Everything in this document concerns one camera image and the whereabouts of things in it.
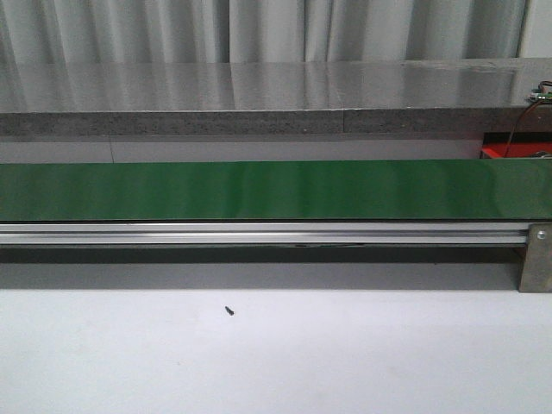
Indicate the grey stone counter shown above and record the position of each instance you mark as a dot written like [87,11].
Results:
[272,98]

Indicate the green conveyor belt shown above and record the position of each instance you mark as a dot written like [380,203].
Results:
[503,189]

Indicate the small green circuit board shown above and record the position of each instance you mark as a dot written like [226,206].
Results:
[541,94]

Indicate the grey pleated curtain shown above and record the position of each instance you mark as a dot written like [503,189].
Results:
[68,32]

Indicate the aluminium conveyor side rail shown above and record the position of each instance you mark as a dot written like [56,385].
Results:
[486,233]

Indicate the metal conveyor support bracket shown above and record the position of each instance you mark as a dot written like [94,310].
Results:
[536,273]

